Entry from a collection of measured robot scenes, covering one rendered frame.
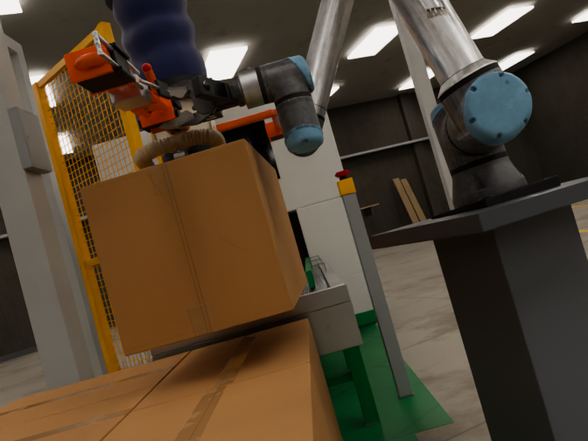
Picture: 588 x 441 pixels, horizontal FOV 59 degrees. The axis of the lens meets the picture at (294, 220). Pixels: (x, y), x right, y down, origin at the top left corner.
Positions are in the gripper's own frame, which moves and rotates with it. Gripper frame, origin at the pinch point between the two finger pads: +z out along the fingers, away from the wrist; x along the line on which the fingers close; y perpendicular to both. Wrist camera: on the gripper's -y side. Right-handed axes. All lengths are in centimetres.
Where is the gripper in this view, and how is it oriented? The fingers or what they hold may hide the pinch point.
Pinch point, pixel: (157, 111)
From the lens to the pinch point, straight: 129.4
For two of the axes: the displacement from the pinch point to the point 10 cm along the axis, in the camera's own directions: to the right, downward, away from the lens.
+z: -9.6, 2.7, 0.1
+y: 0.2, 0.3, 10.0
